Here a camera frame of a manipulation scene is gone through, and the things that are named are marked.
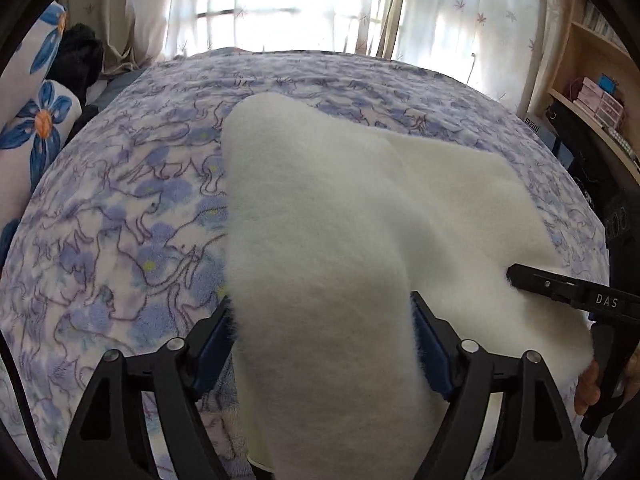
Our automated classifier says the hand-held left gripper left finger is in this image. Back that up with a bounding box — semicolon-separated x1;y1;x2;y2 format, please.
57;295;236;480

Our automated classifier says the row of books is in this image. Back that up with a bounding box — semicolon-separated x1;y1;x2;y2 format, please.
582;0;622;44

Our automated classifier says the white fleece garment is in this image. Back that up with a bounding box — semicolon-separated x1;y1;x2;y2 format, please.
220;92;598;480

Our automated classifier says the wooden shelf unit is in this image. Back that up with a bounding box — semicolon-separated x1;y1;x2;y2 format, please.
520;0;640;186

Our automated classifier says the white floral sheer curtain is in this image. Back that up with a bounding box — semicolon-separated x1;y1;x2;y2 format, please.
385;0;576;116
100;0;211;66

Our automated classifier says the black box device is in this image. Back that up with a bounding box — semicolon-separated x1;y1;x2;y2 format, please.
545;105;592;161

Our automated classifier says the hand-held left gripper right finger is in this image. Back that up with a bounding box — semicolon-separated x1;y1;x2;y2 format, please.
409;290;586;480

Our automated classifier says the purple cat print blanket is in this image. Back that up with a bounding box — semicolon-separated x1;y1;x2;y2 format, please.
0;50;621;480

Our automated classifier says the person's right hand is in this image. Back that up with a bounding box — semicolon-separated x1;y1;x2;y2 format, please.
574;359;602;416

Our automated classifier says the pink mini drawer organizer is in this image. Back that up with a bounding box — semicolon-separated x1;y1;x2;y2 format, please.
575;77;626;129

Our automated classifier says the dark clothes pile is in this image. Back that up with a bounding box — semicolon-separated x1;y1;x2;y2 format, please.
47;25;106;107

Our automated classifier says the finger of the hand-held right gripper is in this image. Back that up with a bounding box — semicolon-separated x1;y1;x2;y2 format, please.
506;262;582;307

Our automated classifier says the blue flower pillow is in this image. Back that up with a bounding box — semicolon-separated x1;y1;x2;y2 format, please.
0;2;83;261

